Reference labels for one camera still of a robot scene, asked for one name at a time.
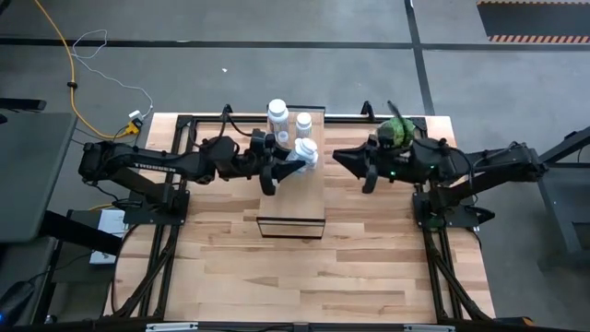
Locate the white power box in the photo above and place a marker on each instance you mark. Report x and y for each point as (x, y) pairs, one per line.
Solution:
(102, 258)
(113, 223)

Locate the dark grey low desk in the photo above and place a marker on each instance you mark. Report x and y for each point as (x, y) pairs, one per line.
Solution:
(27, 263)

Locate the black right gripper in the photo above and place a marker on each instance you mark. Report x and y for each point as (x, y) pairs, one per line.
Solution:
(392, 163)

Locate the black computer mouse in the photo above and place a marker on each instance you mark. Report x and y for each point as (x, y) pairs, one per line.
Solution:
(16, 302)

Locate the large white medicine bottle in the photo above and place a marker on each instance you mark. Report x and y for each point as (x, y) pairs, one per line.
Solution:
(278, 109)

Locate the wooden shelf black metal frame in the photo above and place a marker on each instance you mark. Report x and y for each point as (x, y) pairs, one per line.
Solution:
(295, 203)

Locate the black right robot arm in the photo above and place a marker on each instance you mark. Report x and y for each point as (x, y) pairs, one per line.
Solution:
(498, 166)

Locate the green plant in patterned pot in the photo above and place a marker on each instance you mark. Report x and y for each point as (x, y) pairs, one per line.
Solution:
(396, 131)

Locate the black frame clamp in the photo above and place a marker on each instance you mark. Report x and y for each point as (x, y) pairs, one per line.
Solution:
(367, 110)
(226, 110)

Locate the black metal table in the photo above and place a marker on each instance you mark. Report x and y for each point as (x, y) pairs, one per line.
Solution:
(558, 207)

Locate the black desk beam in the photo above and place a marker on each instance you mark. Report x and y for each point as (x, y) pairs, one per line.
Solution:
(83, 233)

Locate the black metal table frame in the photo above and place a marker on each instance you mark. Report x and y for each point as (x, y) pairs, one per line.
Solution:
(184, 122)

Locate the yellow power plug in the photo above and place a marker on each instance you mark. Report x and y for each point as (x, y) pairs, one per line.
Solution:
(133, 126)

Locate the black mat with hazard stripes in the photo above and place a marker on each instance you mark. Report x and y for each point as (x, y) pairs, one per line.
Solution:
(530, 18)

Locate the small clear bottle pink pills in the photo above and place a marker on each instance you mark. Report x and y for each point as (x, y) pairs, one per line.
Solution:
(282, 137)

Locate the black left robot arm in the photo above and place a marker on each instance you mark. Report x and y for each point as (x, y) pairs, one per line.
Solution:
(152, 161)

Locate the white plug adapter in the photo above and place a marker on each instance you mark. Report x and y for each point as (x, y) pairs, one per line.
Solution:
(134, 113)

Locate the silver metal bracket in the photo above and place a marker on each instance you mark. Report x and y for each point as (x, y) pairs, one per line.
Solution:
(170, 327)
(428, 328)

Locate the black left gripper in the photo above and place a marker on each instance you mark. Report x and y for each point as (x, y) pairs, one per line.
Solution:
(265, 157)

